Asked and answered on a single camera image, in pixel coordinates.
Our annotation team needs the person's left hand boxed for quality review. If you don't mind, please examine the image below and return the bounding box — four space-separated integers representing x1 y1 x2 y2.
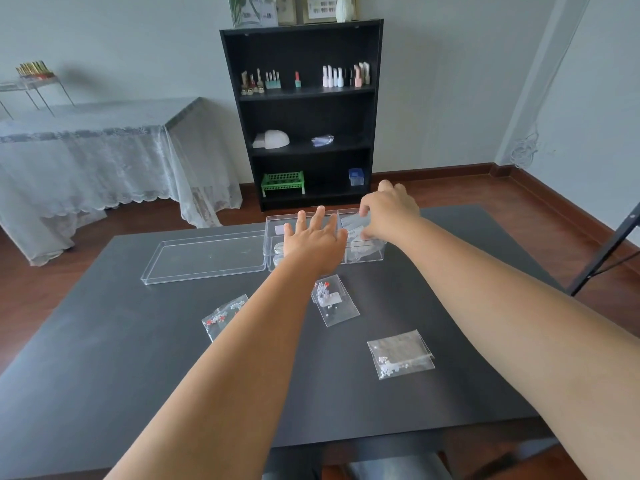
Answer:
282 207 349 275

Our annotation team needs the person's right hand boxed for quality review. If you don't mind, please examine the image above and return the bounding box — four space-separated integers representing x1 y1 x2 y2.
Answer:
359 180 421 243

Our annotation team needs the small clear plastic bag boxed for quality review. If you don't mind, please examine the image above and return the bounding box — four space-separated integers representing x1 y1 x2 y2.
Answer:
340 210 374 241

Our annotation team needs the person's left forearm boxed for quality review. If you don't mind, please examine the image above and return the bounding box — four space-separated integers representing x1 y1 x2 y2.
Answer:
104 257 333 480

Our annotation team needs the person's right forearm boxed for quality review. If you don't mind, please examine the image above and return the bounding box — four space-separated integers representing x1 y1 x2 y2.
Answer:
395 217 640 468

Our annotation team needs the clear plastic organizer box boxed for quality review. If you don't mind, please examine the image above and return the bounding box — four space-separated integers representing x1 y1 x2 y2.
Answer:
263 208 387 272

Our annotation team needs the white packet in box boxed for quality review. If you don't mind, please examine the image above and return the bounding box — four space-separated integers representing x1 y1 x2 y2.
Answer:
345 240 383 262

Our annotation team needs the green plastic rack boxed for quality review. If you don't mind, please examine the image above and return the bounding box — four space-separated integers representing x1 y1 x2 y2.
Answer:
260 170 306 198

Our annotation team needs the clear bag with white label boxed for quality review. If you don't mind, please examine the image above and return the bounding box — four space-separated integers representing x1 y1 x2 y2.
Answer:
310 274 361 328

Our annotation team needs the clear plastic box lid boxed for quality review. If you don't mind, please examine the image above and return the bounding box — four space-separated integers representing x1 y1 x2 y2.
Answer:
140 229 269 286

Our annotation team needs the white nail lamp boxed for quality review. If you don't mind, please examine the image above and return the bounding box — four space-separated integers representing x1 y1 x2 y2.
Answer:
251 129 291 150

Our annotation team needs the black bookshelf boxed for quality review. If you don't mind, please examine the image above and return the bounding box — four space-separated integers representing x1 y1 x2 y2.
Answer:
219 18 385 213

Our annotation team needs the clear bag with red beads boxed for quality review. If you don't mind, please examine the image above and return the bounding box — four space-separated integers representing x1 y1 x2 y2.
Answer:
201 294 250 342

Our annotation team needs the row of white nail polish bottles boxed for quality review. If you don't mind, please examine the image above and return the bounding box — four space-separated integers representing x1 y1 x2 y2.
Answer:
321 61 372 89

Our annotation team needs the clear bag with white beads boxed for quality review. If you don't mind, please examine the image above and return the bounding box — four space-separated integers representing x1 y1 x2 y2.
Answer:
366 329 435 381

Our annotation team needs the group of brown nail polish bottles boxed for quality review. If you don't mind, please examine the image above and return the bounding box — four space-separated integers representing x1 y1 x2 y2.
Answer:
239 68 266 96

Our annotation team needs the white lace tablecloth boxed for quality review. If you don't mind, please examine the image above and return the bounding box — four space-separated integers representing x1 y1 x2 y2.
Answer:
0 97 244 267

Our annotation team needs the glass vase with green plant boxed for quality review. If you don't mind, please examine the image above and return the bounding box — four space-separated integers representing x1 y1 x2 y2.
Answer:
227 0 279 29

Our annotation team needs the clear acrylic stand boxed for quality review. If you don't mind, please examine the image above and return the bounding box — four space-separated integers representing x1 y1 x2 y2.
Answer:
0 74 76 119

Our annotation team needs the row of gold lipstick tubes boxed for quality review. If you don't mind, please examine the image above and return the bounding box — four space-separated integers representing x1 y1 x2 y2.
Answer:
14 60 55 79

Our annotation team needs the white coiled cable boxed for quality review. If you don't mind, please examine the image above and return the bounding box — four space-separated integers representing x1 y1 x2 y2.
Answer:
509 124 542 169

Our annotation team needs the wide picture frame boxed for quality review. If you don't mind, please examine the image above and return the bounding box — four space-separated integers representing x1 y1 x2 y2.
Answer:
302 0 359 25

